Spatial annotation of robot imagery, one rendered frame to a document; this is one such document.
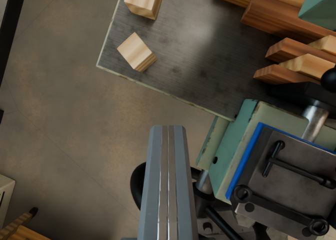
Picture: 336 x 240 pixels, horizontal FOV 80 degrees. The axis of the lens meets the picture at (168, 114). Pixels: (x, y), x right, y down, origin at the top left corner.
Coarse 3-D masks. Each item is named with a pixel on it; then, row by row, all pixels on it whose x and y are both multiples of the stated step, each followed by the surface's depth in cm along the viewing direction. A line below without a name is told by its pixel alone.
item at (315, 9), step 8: (304, 0) 18; (312, 0) 17; (320, 0) 15; (328, 0) 15; (304, 8) 18; (312, 8) 17; (320, 8) 16; (328, 8) 16; (304, 16) 18; (312, 16) 17; (320, 16) 17; (328, 16) 17; (320, 24) 18; (328, 24) 18
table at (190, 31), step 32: (192, 0) 29; (224, 0) 29; (128, 32) 30; (160, 32) 30; (192, 32) 29; (224, 32) 29; (256, 32) 29; (96, 64) 31; (128, 64) 31; (160, 64) 30; (192, 64) 30; (224, 64) 29; (256, 64) 29; (192, 96) 30; (224, 96) 30; (256, 96) 29; (224, 128) 33
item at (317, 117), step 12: (288, 84) 24; (300, 84) 21; (312, 84) 20; (276, 96) 27; (288, 96) 24; (300, 96) 21; (312, 96) 20; (324, 96) 20; (312, 108) 23; (324, 108) 22; (312, 120) 23; (324, 120) 23; (312, 132) 23
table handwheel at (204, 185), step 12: (144, 168) 42; (192, 168) 53; (132, 180) 37; (204, 180) 39; (132, 192) 34; (204, 192) 39; (204, 204) 38; (204, 216) 39; (216, 216) 36; (228, 228) 34
